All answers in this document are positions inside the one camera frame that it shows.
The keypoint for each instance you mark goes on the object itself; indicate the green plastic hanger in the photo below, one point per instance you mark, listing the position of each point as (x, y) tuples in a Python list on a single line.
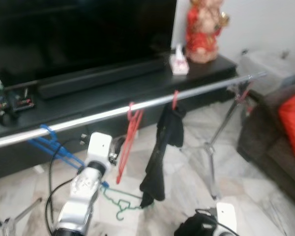
[(120, 212)]

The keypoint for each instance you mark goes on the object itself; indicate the blue plastic hanger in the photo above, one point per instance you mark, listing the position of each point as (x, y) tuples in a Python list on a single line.
[(49, 147)]

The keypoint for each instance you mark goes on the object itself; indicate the silver metal clothes rack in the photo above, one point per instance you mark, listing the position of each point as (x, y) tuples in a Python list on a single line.
[(88, 117)]

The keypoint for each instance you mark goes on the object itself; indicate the black soundbar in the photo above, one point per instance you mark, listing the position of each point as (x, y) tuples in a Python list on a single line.
[(103, 78)]

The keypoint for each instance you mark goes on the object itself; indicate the white pink tissue packet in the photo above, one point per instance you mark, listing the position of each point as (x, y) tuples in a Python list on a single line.
[(179, 64)]

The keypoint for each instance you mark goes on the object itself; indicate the red cushion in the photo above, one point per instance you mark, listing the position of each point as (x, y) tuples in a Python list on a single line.
[(292, 123)]

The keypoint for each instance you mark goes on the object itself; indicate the black flat television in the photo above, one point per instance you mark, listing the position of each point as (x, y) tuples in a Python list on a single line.
[(78, 34)]

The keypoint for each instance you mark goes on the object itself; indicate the black television cabinet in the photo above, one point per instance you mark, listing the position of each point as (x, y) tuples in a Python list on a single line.
[(211, 71)]

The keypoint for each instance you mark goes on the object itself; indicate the dark grey fabric sofa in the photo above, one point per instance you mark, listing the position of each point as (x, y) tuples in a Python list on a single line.
[(265, 147)]

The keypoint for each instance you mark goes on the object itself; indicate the red robed figurine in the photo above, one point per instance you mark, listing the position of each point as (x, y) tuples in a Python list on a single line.
[(204, 34)]

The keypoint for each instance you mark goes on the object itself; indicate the grey translucent storage box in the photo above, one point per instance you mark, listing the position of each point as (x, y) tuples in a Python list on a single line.
[(265, 66)]

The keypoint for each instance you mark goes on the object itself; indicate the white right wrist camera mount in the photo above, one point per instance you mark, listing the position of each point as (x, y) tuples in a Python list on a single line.
[(226, 219)]

